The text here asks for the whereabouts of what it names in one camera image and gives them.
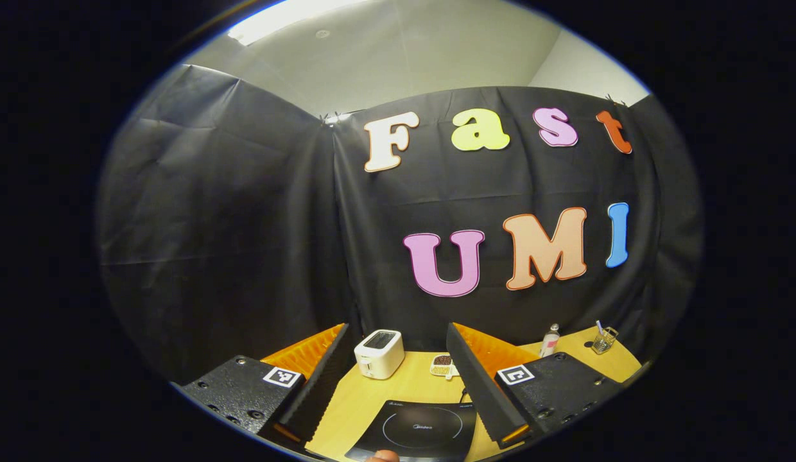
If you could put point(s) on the white toaster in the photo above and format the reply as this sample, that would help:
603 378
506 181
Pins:
379 356

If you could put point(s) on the clear bottle with pink label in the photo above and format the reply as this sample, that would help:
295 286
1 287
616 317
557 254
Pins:
549 343

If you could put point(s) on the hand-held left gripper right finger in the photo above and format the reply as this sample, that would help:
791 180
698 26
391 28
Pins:
478 385

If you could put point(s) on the black induction cooktop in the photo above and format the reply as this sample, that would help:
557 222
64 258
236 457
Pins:
423 427

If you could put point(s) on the white divided bean dish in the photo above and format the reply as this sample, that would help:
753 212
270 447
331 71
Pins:
441 366

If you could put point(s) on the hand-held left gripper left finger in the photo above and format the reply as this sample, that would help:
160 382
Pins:
321 385

